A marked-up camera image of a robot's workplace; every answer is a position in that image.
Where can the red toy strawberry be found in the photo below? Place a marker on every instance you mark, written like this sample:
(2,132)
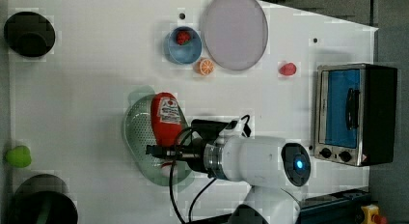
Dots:
(183,37)

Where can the black round fixture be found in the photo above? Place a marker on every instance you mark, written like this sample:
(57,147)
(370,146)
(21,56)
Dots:
(29,34)
(43,199)

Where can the lilac round plate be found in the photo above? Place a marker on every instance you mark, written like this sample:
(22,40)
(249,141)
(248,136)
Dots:
(235,33)

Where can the red plush ketchup bottle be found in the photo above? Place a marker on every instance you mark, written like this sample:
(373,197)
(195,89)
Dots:
(166,119)

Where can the upper black round fixture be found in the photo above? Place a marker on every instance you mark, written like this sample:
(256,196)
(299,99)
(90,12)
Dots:
(29,34)

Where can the silver toaster oven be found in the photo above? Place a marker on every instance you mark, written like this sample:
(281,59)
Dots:
(355,114)

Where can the orange slice toy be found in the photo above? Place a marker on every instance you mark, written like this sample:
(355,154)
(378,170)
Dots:
(205,66)

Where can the lower black round fixture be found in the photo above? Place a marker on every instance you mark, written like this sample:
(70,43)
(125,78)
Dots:
(43,199)

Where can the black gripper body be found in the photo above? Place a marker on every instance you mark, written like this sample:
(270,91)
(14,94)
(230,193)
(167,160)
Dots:
(194,153)

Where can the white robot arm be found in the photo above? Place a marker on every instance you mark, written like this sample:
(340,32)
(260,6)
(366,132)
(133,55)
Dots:
(275,169)

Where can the blue bowl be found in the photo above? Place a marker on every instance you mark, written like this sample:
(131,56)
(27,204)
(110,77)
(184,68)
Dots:
(183,54)

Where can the yellow red emergency button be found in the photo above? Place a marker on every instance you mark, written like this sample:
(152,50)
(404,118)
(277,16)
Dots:
(372,215)

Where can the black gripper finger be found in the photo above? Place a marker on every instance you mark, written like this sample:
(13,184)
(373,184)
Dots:
(160,152)

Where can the green toy pepper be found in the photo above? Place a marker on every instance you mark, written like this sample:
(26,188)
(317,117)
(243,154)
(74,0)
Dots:
(19,157)

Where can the green perforated strainer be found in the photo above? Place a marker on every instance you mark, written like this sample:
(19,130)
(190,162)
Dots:
(137,134)

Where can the red toy fruit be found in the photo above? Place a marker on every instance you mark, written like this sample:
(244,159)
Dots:
(288,69)

